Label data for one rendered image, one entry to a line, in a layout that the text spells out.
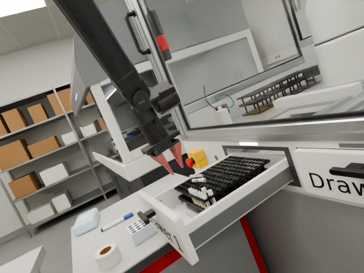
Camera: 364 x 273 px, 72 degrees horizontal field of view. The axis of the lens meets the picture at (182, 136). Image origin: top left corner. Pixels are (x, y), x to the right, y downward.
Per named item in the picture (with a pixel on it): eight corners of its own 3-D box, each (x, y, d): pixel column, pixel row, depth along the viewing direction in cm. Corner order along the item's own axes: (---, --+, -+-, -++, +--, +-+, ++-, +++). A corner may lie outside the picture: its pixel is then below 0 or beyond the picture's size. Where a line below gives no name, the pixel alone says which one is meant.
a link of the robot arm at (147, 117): (125, 108, 65) (127, 106, 60) (147, 95, 67) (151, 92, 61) (138, 130, 66) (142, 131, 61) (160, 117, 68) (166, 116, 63)
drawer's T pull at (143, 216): (146, 226, 57) (144, 220, 57) (138, 216, 64) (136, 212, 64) (160, 218, 59) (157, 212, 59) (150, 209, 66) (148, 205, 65)
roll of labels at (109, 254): (110, 253, 81) (105, 242, 80) (126, 253, 77) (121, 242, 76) (95, 270, 75) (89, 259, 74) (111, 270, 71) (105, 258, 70)
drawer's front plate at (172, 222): (193, 267, 50) (173, 220, 49) (149, 223, 77) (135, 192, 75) (200, 261, 51) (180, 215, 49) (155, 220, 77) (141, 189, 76)
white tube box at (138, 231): (135, 245, 79) (131, 235, 78) (129, 236, 87) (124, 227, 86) (168, 224, 84) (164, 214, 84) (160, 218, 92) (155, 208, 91)
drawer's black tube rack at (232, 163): (213, 224, 59) (203, 200, 58) (182, 206, 75) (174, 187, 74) (277, 180, 68) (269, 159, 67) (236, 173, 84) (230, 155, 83)
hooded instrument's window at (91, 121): (123, 164, 140) (89, 88, 133) (93, 151, 303) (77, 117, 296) (265, 96, 185) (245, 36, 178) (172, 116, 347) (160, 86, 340)
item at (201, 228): (194, 252, 52) (183, 227, 51) (155, 218, 76) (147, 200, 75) (313, 167, 68) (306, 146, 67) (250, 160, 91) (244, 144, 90)
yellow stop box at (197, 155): (199, 170, 101) (192, 154, 100) (190, 168, 108) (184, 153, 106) (208, 164, 103) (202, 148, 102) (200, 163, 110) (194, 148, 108)
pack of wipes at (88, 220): (97, 227, 106) (93, 218, 105) (76, 238, 104) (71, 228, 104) (100, 214, 121) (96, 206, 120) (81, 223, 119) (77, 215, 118)
